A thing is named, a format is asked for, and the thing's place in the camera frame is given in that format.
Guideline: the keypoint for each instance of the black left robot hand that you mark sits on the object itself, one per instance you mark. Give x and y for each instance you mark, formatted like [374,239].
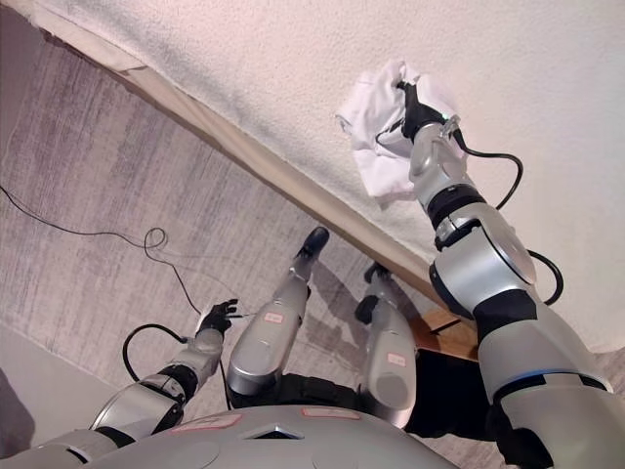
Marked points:
[217,317]

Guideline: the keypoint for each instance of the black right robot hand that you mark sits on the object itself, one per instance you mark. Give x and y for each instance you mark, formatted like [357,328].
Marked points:
[417,115]

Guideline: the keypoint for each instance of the white cloth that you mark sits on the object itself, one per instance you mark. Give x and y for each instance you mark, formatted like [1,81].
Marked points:
[376,112]

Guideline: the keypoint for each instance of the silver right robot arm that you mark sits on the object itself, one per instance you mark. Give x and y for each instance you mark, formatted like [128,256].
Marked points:
[488,273]

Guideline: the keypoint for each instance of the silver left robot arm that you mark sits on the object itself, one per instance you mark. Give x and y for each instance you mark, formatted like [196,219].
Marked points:
[161,391]

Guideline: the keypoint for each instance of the grey robot torso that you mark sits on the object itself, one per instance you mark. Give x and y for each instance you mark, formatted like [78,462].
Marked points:
[273,444]

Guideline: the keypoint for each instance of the silver right robot leg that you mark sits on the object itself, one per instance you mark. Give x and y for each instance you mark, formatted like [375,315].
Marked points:
[388,352]

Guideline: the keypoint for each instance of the beige duvet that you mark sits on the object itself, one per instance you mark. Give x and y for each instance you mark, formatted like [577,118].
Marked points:
[234,132]

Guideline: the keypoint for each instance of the grey rug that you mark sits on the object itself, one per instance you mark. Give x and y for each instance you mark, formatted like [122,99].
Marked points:
[97,171]

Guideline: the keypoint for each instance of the wooden frame black laundry basket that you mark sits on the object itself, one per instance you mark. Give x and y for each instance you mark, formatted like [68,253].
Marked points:
[454,386]

